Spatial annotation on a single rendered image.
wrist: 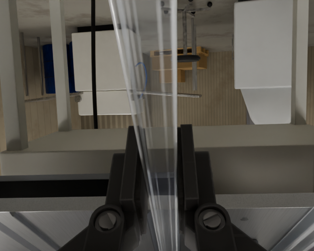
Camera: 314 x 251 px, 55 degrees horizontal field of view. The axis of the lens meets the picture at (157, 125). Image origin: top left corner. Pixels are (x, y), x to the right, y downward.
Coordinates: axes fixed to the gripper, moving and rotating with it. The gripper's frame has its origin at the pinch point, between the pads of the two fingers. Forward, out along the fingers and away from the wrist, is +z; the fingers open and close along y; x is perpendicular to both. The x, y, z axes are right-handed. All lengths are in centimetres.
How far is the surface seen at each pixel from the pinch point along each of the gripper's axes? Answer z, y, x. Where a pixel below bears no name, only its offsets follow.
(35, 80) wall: 469, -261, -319
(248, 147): 29.1, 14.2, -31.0
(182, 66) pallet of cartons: 558, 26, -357
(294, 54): 64, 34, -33
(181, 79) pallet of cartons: 575, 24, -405
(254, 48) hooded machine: 258, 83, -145
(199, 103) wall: 586, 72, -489
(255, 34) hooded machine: 266, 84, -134
